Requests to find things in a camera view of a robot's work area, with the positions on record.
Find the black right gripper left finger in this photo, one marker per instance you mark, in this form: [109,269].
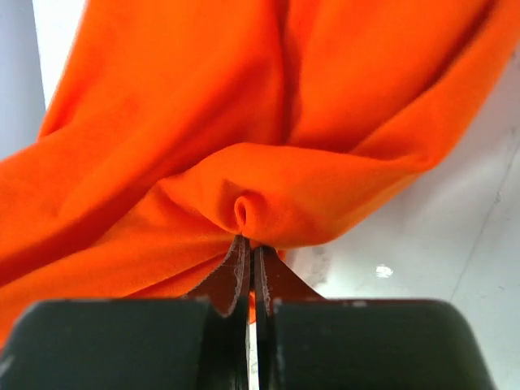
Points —
[227,286]

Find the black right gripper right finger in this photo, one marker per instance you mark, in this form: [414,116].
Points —
[273,279]

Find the orange t shirt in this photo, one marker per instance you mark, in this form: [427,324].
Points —
[178,125]

